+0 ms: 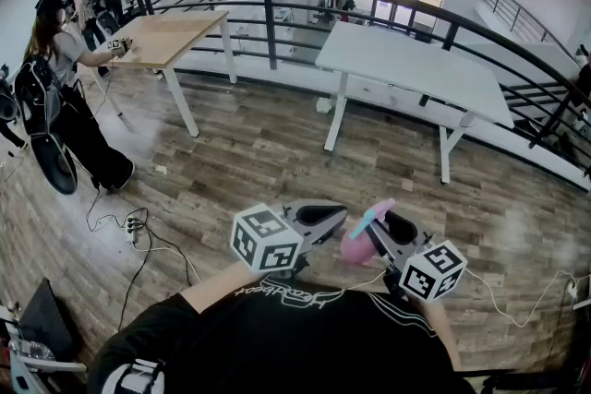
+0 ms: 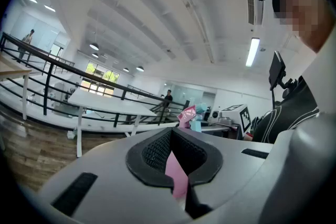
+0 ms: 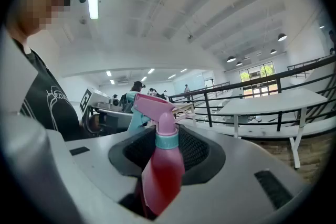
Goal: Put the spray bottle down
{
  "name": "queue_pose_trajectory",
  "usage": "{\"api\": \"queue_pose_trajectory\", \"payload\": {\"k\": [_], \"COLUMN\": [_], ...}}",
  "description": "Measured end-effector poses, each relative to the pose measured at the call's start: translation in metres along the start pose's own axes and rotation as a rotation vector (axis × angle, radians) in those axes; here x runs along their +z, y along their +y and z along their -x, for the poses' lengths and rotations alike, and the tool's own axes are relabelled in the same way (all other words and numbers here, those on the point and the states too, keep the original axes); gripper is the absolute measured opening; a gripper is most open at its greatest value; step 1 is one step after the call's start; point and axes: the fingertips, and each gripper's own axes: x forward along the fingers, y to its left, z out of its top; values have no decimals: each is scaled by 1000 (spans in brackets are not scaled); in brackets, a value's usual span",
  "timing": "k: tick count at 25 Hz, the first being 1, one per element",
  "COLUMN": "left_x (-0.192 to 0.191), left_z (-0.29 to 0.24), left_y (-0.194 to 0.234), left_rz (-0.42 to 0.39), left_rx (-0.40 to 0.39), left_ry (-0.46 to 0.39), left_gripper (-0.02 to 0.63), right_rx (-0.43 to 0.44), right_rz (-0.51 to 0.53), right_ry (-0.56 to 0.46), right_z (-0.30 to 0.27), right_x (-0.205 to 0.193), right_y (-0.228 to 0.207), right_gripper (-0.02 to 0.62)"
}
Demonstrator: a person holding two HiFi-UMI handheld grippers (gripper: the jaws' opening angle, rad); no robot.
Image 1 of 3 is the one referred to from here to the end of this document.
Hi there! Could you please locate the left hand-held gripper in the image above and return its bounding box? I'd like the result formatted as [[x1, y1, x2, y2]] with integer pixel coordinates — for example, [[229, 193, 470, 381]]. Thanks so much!
[[230, 198, 348, 281]]

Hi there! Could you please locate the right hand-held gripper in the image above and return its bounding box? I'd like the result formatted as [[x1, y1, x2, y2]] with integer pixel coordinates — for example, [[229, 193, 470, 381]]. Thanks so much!
[[364, 210, 467, 304]]

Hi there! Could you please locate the pink bottle with blue cap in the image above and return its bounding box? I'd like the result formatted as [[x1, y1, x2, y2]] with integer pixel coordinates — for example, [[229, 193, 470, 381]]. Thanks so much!
[[340, 197, 397, 267]]

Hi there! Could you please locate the person's right forearm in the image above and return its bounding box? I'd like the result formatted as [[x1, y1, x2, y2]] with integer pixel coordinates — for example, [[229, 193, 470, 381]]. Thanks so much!
[[422, 294, 463, 370]]

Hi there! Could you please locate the person's left forearm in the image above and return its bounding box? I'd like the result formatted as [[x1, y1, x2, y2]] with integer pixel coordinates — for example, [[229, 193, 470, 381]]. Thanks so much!
[[179, 260, 264, 315]]

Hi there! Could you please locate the clear plastic water bottle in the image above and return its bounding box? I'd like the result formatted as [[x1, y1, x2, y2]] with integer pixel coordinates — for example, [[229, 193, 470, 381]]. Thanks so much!
[[7, 339, 56, 364]]

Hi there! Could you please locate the person's black printed shirt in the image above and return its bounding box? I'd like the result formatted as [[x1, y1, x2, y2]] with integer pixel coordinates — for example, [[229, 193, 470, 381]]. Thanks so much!
[[87, 276, 476, 394]]

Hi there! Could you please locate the white power strip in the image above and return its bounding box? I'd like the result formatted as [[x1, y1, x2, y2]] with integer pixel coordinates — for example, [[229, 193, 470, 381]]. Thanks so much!
[[124, 216, 145, 246]]

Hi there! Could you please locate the curved black metal railing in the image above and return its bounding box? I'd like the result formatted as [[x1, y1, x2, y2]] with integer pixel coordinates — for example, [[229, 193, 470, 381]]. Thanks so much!
[[133, 0, 591, 193]]

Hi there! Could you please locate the wooden table with white legs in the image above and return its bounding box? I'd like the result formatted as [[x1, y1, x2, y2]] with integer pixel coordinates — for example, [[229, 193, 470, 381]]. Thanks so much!
[[90, 8, 239, 138]]

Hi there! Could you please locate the black stair railing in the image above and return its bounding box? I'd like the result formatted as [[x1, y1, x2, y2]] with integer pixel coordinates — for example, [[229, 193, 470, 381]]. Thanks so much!
[[478, 0, 573, 56]]

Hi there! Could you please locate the black round bag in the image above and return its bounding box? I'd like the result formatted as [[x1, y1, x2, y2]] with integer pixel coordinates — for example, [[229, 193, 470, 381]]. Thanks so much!
[[30, 133, 78, 196]]

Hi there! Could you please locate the black flat panel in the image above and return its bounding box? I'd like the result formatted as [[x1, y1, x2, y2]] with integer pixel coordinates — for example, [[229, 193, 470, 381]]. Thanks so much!
[[18, 277, 78, 361]]

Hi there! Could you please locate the thin white cable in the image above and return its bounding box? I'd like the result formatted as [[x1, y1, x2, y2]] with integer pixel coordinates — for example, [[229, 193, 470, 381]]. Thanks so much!
[[464, 267, 578, 328]]

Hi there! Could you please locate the white power strip cable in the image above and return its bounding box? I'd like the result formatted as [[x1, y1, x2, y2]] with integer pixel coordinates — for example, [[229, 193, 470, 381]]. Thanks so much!
[[137, 244, 202, 285]]

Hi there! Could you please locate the black cable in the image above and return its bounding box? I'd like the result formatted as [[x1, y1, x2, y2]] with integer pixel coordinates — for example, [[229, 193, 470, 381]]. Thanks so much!
[[85, 186, 195, 333]]

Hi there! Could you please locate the white and black harness strap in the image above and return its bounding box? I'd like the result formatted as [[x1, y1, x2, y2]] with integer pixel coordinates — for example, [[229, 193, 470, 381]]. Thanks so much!
[[102, 359, 165, 394]]

